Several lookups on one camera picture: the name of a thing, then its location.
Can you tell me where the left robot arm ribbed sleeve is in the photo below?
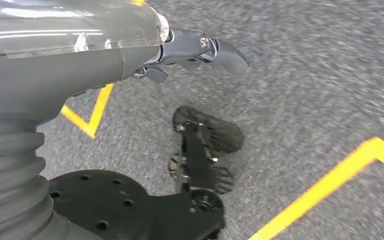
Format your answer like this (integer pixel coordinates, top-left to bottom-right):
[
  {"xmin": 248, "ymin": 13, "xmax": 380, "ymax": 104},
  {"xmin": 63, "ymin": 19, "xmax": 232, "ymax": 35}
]
[{"xmin": 0, "ymin": 114, "xmax": 105, "ymax": 240}]

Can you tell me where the black ribbed caster wheel assembly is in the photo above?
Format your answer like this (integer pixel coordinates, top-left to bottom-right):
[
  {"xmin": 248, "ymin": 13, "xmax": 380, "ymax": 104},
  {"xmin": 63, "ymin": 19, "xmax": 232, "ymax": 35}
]
[{"xmin": 168, "ymin": 105, "xmax": 245, "ymax": 196}]

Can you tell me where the yellow floor tape square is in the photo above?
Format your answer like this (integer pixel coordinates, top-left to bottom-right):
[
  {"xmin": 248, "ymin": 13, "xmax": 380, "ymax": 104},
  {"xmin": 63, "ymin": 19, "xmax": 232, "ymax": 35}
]
[{"xmin": 247, "ymin": 136, "xmax": 384, "ymax": 240}]

